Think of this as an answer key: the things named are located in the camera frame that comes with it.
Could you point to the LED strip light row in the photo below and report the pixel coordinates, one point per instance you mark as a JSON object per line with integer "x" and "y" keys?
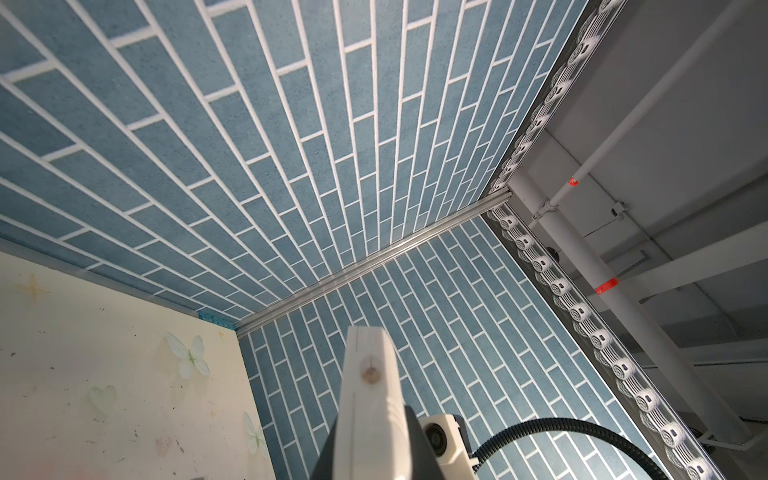
{"x": 682, "y": 454}

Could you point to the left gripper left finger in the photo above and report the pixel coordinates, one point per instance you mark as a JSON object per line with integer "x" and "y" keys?
{"x": 323, "y": 469}

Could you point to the white remote with display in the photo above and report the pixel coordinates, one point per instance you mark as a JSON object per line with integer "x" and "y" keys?
{"x": 371, "y": 439}

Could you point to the white ceiling pipe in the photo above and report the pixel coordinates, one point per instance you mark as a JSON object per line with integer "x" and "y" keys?
{"x": 719, "y": 418}

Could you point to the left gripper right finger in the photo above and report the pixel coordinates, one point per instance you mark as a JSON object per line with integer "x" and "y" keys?
{"x": 423, "y": 463}

